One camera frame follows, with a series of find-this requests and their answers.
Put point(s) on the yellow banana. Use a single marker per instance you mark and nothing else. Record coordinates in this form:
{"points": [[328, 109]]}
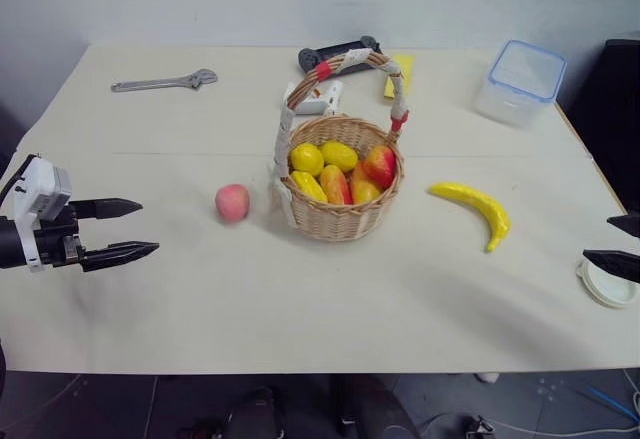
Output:
{"points": [[487, 206]]}

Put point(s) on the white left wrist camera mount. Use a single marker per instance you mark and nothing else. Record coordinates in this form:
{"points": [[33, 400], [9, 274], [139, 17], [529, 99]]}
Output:
{"points": [[41, 194]]}

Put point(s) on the black handheld device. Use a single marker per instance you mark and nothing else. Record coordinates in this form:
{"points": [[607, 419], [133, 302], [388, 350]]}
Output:
{"points": [[337, 59]]}

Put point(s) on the small white box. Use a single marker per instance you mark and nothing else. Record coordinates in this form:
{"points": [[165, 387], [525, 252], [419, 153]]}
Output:
{"points": [[320, 99]]}

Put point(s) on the pink apple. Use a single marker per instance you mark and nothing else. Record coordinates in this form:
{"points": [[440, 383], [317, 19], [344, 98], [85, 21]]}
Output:
{"points": [[232, 202]]}

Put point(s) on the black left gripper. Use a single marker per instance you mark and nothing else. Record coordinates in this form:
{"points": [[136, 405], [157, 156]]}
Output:
{"points": [[52, 243]]}

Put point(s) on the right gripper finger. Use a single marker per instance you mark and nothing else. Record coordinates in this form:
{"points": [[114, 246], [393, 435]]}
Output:
{"points": [[627, 224], [616, 263]]}

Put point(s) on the long yellow fruit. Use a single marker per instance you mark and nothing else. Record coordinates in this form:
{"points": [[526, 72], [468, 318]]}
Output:
{"points": [[309, 185]]}

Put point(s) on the round white lid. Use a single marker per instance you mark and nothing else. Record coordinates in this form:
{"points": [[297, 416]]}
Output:
{"points": [[602, 286]]}

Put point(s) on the red yellow mango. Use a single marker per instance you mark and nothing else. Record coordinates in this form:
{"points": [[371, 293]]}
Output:
{"points": [[335, 184], [364, 190], [380, 165]]}

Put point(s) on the round yellow lemon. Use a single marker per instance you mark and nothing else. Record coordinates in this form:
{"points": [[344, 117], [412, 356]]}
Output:
{"points": [[307, 158], [339, 154]]}

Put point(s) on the silver adjustable wrench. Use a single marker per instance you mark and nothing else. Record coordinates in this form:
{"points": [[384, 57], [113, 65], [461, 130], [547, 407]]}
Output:
{"points": [[165, 81]]}

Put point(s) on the clear container with blue lid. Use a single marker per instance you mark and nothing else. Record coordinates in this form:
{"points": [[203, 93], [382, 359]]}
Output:
{"points": [[520, 84]]}

